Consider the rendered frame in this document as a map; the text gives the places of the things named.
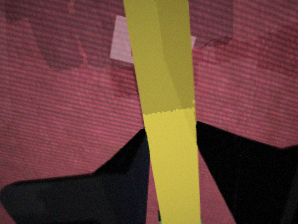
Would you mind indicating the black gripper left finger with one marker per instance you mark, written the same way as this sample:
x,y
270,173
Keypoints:
x,y
115,193

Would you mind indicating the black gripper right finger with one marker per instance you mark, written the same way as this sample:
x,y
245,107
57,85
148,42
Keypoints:
x,y
258,182

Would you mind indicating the yellow bar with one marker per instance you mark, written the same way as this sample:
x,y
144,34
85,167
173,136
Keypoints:
x,y
159,34

